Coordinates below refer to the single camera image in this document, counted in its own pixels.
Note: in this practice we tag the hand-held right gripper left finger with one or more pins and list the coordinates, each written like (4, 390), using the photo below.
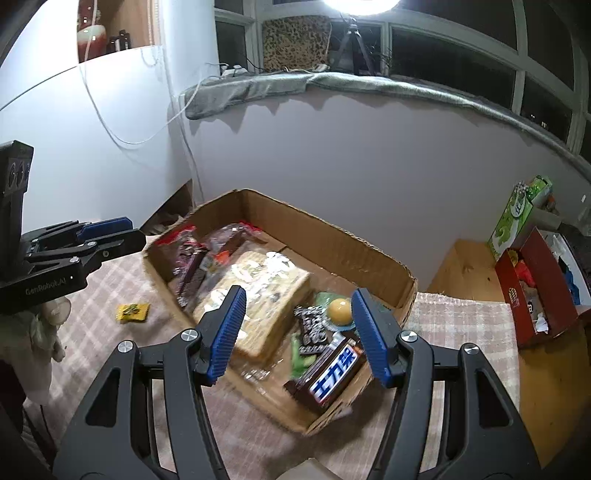
(228, 327)

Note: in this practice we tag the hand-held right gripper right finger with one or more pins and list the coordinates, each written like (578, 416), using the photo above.
(369, 327)

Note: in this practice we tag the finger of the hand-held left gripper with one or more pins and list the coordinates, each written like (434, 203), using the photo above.
(115, 244)
(106, 226)

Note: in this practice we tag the black and white snack packet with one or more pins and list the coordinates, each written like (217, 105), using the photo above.
(314, 330)

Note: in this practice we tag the sliced bread loaf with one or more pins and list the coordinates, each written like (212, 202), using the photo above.
(268, 286)

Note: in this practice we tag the brown chocolate bar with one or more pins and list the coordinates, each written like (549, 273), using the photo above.
(332, 374)

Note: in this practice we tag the purple cake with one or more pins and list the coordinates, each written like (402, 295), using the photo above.
(191, 277)

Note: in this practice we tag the yellow candy packet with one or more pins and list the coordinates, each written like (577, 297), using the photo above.
(133, 313)

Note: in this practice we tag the person's left hand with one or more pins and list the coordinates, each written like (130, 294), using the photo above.
(37, 337)

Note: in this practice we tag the pink plaid tablecloth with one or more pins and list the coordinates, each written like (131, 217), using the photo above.
(452, 323)

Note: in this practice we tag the wooden side table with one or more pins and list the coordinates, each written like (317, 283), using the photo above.
(461, 267)

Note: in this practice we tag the pale grey box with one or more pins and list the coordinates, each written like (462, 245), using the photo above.
(314, 470)

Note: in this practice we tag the red cardboard box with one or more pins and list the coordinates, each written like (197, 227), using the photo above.
(531, 323)

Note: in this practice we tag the red and white vase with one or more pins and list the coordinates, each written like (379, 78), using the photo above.
(92, 39)

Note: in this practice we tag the green carton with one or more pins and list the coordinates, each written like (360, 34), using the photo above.
(512, 221)

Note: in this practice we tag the dark bottles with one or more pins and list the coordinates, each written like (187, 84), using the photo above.
(120, 41)

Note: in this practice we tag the grey windowsill cloth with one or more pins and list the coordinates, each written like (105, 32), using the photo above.
(415, 87)

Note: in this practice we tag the leopard print cushion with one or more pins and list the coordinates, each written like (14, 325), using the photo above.
(295, 44)

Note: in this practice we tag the black tripod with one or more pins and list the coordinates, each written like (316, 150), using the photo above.
(352, 41)

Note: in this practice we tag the white-framed window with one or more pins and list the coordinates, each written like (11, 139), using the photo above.
(519, 37)

